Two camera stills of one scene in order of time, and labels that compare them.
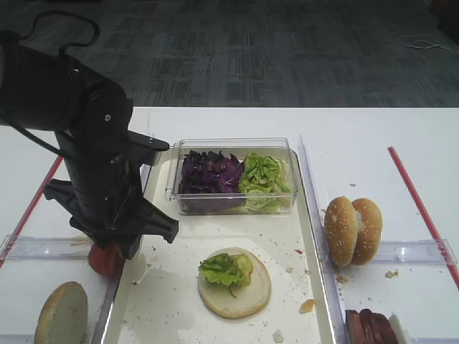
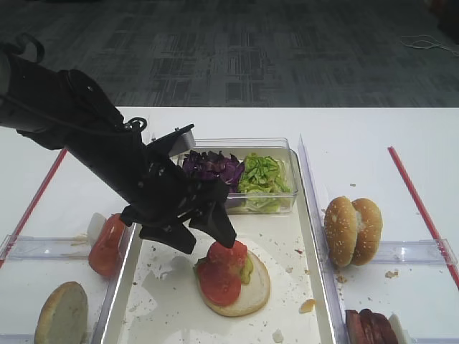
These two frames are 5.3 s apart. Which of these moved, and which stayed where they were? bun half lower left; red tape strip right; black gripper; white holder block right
Moved: black gripper
Stayed: bun half lower left; white holder block right; red tape strip right
